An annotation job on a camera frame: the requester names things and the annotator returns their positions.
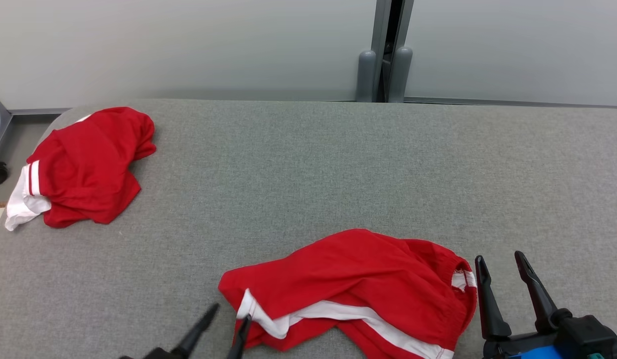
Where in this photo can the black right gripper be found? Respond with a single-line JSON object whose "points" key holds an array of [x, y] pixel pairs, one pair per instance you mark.
{"points": [[495, 349]]}

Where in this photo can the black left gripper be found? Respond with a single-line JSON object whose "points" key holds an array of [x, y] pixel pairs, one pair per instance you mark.
{"points": [[154, 355]]}

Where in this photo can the red shorts with white stripes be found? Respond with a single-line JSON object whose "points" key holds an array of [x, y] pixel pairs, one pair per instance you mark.
{"points": [[363, 279]]}

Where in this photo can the red and white basketball jersey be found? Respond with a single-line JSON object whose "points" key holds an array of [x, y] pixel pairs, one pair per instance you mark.
{"points": [[89, 164]]}

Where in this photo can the blue right camera mount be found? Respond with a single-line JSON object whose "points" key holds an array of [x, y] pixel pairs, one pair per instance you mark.
{"points": [[538, 354]]}

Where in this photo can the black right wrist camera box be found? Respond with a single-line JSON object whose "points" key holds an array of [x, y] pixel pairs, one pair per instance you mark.
{"points": [[592, 334]]}

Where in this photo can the grey rounded post foot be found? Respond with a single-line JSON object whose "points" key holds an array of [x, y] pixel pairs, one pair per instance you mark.
{"points": [[366, 75], [400, 75]]}

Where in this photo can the grey partition post frame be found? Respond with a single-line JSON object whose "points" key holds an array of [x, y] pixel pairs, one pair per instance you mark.
{"points": [[392, 25]]}

